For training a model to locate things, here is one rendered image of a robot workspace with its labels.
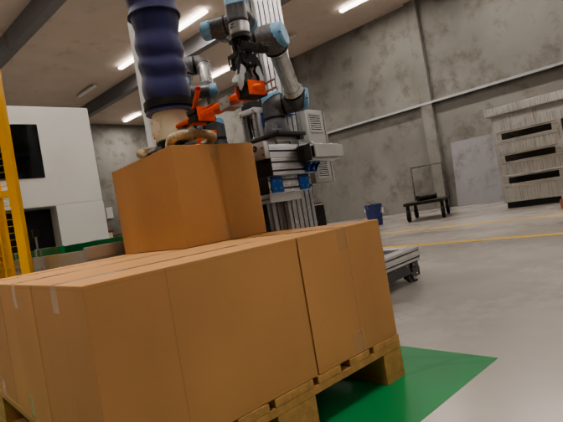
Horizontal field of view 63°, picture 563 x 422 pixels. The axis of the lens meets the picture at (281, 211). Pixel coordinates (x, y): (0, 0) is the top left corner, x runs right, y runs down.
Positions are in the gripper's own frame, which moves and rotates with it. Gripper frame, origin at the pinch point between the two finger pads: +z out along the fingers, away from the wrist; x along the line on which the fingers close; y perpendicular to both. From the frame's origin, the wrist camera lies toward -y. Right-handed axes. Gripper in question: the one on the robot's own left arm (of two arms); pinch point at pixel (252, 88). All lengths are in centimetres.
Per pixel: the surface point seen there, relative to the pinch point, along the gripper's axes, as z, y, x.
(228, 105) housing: 3.3, 11.7, 3.5
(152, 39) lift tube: -38, 53, 8
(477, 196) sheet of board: 85, 401, -997
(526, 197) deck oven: 89, 193, -739
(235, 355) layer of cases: 79, -30, 45
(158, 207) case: 36, 48, 20
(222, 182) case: 30.0, 30.1, -0.9
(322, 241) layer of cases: 57, -30, 8
